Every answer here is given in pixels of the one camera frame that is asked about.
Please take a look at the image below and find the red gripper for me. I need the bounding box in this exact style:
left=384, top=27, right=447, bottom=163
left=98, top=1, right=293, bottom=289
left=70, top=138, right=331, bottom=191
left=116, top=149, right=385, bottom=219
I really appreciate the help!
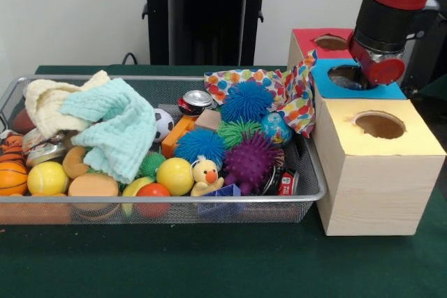
left=348, top=31, right=406, bottom=86

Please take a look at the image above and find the clear bottle with blue label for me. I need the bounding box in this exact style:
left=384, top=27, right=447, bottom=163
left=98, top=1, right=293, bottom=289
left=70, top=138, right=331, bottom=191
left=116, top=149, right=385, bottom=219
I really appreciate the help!
left=330, top=74, right=367, bottom=90

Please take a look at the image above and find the large polka dot cloth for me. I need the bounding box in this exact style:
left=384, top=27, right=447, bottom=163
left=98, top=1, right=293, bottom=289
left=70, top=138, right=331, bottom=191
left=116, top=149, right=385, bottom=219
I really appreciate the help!
left=203, top=50, right=317, bottom=138

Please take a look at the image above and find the large blue fuzzy spiky ball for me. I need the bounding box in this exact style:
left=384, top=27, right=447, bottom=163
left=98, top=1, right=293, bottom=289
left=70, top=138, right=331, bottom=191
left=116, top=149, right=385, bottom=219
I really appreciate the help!
left=220, top=80, right=274, bottom=123

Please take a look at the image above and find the mint green muslin cloth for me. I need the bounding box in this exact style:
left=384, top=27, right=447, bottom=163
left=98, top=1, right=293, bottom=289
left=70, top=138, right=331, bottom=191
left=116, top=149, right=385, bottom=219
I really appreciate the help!
left=59, top=77, right=157, bottom=184

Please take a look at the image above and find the cream yellow cloth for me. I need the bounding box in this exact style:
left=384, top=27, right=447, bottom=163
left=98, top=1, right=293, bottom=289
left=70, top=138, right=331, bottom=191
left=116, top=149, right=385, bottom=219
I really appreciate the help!
left=24, top=69, right=111, bottom=138

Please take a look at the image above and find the wooden box with three holes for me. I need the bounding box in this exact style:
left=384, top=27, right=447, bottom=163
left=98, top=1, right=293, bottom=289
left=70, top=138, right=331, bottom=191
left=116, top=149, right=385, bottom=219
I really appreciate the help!
left=286, top=27, right=447, bottom=237

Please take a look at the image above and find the shallow clear mesh bin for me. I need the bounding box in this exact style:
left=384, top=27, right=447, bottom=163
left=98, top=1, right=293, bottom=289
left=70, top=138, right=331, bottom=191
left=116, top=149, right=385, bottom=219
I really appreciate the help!
left=0, top=73, right=328, bottom=226

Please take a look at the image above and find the black chair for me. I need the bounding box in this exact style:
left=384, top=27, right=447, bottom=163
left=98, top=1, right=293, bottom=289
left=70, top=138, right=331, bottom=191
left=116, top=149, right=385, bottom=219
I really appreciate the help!
left=401, top=0, right=447, bottom=91

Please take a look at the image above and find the dark green side table cloth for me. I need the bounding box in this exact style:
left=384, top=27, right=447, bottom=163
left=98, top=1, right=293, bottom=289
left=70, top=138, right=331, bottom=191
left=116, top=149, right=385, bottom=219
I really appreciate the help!
left=417, top=74, right=447, bottom=102

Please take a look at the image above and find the green spiky ball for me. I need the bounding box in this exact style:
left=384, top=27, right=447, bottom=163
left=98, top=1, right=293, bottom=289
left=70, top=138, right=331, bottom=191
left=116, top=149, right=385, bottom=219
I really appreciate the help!
left=217, top=119, right=263, bottom=149

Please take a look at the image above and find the purple spiky toy with eyes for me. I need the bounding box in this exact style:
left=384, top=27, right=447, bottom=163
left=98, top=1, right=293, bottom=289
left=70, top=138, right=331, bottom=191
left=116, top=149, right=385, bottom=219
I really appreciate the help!
left=223, top=132, right=286, bottom=196

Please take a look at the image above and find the yellow plush duck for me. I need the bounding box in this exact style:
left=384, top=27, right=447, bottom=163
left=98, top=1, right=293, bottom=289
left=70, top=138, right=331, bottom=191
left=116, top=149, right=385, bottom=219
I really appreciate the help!
left=190, top=158, right=225, bottom=197

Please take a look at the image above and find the black white soccer ball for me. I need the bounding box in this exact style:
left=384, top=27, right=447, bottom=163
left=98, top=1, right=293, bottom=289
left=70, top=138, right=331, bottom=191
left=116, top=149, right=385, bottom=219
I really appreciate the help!
left=153, top=108, right=175, bottom=144

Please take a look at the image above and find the yellow ball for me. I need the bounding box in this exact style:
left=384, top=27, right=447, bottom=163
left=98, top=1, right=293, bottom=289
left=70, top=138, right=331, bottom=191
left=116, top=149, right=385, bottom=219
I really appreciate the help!
left=27, top=161, right=70, bottom=195

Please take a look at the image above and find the orange toy basketball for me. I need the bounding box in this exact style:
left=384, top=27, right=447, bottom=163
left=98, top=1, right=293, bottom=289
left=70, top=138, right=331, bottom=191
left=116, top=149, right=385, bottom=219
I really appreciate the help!
left=0, top=161, right=28, bottom=197

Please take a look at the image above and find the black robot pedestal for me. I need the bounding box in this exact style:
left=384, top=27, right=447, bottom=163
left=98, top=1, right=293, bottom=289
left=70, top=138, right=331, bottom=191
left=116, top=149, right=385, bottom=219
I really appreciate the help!
left=134, top=0, right=282, bottom=66

